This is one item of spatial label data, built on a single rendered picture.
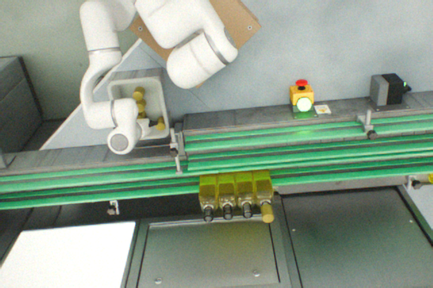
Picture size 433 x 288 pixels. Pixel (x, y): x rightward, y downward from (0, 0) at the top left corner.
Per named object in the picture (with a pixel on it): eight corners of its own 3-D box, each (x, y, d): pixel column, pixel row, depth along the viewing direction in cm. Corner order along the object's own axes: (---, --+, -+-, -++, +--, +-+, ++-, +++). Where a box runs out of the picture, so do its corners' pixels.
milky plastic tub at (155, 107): (125, 130, 146) (120, 142, 139) (111, 72, 135) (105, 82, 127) (172, 125, 146) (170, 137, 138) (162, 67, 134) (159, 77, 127)
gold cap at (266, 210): (274, 206, 119) (276, 216, 115) (268, 214, 121) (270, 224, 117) (264, 202, 118) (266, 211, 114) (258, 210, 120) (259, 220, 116)
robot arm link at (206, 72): (164, 47, 106) (157, 70, 93) (204, 18, 102) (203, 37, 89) (187, 76, 110) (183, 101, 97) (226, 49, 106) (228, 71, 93)
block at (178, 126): (177, 145, 143) (175, 156, 137) (172, 122, 138) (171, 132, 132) (187, 145, 143) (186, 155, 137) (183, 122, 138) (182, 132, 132)
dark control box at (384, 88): (368, 95, 141) (377, 106, 134) (371, 74, 137) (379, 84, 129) (392, 93, 140) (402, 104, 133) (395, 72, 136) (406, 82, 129)
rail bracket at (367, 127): (352, 120, 131) (366, 140, 120) (354, 99, 128) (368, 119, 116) (365, 118, 131) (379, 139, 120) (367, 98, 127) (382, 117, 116)
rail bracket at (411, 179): (392, 176, 144) (408, 200, 132) (395, 160, 140) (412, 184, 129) (404, 175, 143) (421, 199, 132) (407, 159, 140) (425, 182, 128)
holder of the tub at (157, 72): (129, 140, 149) (126, 152, 143) (112, 72, 135) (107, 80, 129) (174, 136, 149) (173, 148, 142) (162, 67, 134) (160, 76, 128)
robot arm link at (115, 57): (123, 47, 111) (137, 121, 115) (77, 53, 111) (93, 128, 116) (116, 46, 102) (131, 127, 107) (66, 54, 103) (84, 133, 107)
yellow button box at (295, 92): (289, 103, 142) (292, 113, 136) (289, 84, 138) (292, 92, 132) (309, 101, 142) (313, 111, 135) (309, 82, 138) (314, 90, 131)
